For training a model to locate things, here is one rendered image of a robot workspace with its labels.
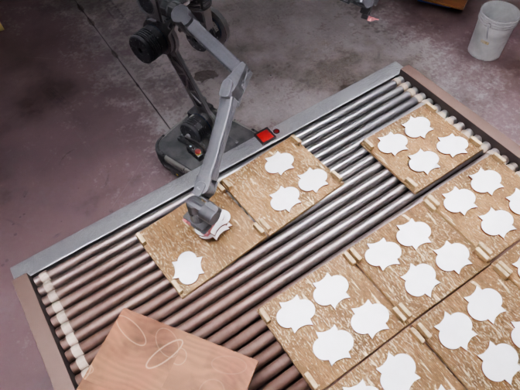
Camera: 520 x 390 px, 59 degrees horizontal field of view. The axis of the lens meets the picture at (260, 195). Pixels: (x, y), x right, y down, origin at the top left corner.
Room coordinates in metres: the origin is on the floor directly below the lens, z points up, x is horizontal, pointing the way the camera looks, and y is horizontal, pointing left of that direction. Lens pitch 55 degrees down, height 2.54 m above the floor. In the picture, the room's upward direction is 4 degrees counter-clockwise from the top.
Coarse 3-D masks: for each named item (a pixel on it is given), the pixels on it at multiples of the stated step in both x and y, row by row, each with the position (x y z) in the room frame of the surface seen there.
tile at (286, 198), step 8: (280, 192) 1.11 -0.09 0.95; (288, 192) 1.11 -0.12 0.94; (296, 192) 1.10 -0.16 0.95; (272, 200) 1.07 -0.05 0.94; (280, 200) 1.07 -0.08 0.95; (288, 200) 1.07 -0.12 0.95; (296, 200) 1.06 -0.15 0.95; (272, 208) 1.04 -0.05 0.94; (280, 208) 1.03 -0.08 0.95; (288, 208) 1.03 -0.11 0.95
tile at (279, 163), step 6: (276, 156) 1.31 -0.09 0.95; (282, 156) 1.30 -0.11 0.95; (288, 156) 1.30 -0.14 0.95; (270, 162) 1.27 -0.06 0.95; (276, 162) 1.27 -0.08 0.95; (282, 162) 1.27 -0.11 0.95; (288, 162) 1.27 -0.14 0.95; (270, 168) 1.24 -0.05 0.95; (276, 168) 1.24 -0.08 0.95; (282, 168) 1.24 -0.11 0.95; (288, 168) 1.24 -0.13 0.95
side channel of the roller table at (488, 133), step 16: (416, 80) 1.72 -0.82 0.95; (432, 96) 1.62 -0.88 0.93; (448, 96) 1.60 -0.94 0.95; (448, 112) 1.53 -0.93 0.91; (464, 112) 1.48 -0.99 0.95; (480, 128) 1.38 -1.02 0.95; (496, 128) 1.37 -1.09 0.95; (496, 144) 1.29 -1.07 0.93; (512, 144) 1.27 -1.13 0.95; (512, 160) 1.21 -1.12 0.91
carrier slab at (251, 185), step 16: (288, 144) 1.38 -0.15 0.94; (256, 160) 1.30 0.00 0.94; (304, 160) 1.28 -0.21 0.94; (240, 176) 1.22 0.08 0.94; (256, 176) 1.21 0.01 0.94; (272, 176) 1.20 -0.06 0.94; (288, 176) 1.20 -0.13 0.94; (240, 192) 1.13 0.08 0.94; (256, 192) 1.13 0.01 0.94; (272, 192) 1.12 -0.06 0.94; (304, 192) 1.11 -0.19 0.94; (320, 192) 1.10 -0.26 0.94; (256, 208) 1.04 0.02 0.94; (304, 208) 1.03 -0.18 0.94; (272, 224) 0.96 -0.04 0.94
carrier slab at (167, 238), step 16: (176, 208) 1.07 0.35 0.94; (224, 208) 1.06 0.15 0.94; (240, 208) 1.05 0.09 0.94; (160, 224) 1.00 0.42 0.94; (176, 224) 0.99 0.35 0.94; (240, 224) 0.97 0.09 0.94; (160, 240) 0.93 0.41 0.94; (176, 240) 0.92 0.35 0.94; (192, 240) 0.92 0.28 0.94; (208, 240) 0.91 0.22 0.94; (224, 240) 0.90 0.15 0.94; (240, 240) 0.90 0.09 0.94; (256, 240) 0.89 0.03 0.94; (160, 256) 0.85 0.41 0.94; (176, 256) 0.85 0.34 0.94; (208, 256) 0.84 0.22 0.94; (224, 256) 0.83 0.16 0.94; (240, 256) 0.83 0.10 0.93; (208, 272) 0.77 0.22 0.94; (192, 288) 0.71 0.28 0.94
